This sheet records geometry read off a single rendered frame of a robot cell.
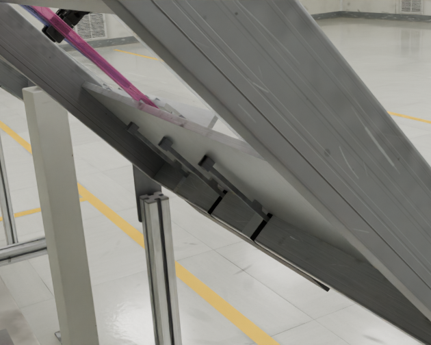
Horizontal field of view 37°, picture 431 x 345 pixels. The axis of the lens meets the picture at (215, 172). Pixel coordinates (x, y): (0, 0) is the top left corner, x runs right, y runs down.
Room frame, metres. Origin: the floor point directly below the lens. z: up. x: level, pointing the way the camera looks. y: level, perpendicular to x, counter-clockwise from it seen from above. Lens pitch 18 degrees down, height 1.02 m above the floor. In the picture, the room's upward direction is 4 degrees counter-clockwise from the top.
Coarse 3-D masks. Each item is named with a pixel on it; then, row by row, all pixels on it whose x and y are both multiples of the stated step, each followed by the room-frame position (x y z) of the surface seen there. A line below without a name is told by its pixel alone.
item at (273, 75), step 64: (128, 0) 0.27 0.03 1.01; (192, 0) 0.29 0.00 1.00; (256, 0) 0.30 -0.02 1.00; (192, 64) 0.28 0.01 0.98; (256, 64) 0.30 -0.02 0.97; (320, 64) 0.32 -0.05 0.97; (256, 128) 0.30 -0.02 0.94; (320, 128) 0.32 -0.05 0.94; (384, 128) 0.34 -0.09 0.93; (320, 192) 0.32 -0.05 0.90; (384, 192) 0.34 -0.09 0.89; (384, 256) 0.34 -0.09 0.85
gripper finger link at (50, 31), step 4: (72, 12) 1.16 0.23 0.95; (60, 16) 1.16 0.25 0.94; (68, 16) 1.16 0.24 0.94; (72, 16) 1.16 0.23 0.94; (76, 16) 1.16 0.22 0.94; (80, 16) 1.16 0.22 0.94; (64, 20) 1.16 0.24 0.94; (68, 20) 1.16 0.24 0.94; (72, 20) 1.16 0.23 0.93; (76, 20) 1.16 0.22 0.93; (68, 24) 1.16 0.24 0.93; (48, 28) 1.15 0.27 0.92; (52, 28) 1.15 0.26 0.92; (72, 28) 1.17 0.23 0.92; (48, 32) 1.15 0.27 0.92; (52, 32) 1.15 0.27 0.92; (56, 32) 1.15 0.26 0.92; (52, 36) 1.15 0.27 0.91; (56, 36) 1.15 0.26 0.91; (60, 36) 1.16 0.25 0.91; (56, 40) 1.15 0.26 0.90; (60, 40) 1.16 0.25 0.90
